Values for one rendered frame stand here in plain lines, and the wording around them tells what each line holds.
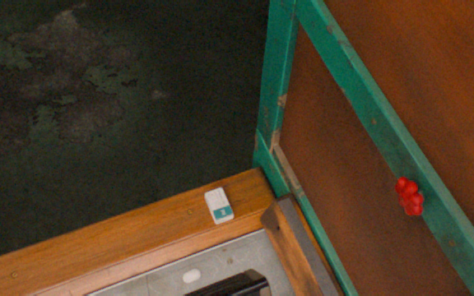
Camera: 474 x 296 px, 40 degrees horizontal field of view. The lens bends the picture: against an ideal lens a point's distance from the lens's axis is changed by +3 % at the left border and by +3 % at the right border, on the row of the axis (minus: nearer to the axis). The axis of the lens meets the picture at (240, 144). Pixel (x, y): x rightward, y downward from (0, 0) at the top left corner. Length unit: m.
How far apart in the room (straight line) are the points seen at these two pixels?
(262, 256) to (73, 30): 1.55
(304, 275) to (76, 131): 1.33
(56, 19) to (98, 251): 1.53
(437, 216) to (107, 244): 0.66
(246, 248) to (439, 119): 0.62
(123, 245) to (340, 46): 0.59
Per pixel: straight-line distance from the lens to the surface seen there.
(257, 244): 1.21
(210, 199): 1.19
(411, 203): 0.70
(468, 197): 0.67
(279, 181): 1.18
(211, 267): 1.19
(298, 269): 1.09
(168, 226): 1.19
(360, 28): 0.75
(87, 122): 2.27
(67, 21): 2.57
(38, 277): 1.19
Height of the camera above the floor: 1.84
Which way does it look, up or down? 58 degrees down
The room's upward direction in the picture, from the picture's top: 4 degrees clockwise
